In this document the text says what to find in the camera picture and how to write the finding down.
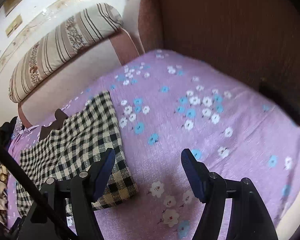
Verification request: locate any black cream checkered garment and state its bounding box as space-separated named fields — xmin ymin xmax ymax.
xmin=19 ymin=91 xmax=138 ymax=211

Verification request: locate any black clothes pile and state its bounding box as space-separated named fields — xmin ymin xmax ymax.
xmin=0 ymin=116 xmax=17 ymax=150

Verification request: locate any brown wooden sofa side panel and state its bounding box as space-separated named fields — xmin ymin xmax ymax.
xmin=124 ymin=0 xmax=300 ymax=125

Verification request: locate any pink brown sofa backrest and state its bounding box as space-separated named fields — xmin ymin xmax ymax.
xmin=18 ymin=29 xmax=139 ymax=128

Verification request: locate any striped beige bolster pillow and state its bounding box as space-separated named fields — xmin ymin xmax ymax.
xmin=8 ymin=3 xmax=123 ymax=103

